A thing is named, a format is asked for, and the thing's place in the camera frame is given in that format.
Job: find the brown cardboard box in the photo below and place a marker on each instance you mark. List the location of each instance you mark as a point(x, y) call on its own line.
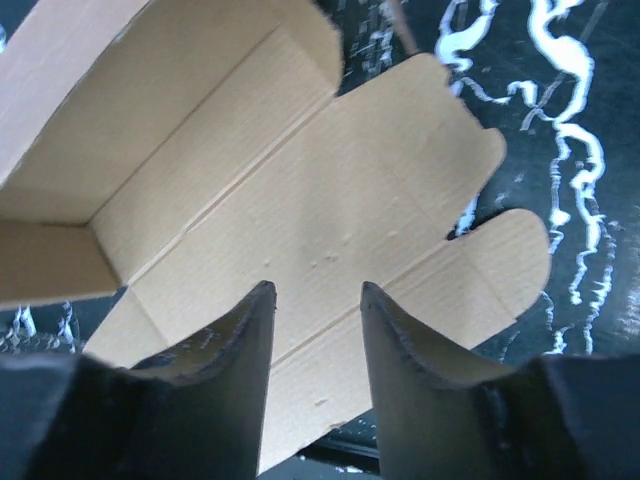
point(187, 150)

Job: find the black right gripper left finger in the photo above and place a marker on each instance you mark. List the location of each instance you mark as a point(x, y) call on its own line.
point(192, 411)

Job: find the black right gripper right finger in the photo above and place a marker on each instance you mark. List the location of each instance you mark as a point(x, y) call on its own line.
point(444, 412)

